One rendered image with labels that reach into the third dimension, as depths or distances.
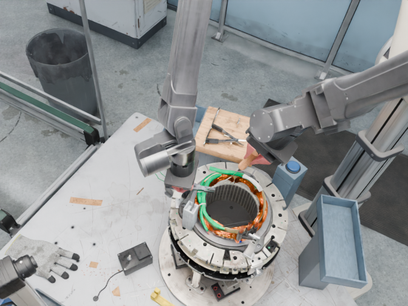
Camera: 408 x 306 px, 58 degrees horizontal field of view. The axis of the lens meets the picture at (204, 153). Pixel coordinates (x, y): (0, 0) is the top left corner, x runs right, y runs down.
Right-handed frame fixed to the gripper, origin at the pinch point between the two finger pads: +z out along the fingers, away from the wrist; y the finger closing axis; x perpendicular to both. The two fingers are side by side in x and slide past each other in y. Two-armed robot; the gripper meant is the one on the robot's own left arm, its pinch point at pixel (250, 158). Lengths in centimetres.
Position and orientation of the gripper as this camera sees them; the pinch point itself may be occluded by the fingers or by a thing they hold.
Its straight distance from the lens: 80.4
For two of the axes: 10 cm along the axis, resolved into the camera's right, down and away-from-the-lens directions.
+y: 7.4, 6.7, 0.0
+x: 5.3, -5.8, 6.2
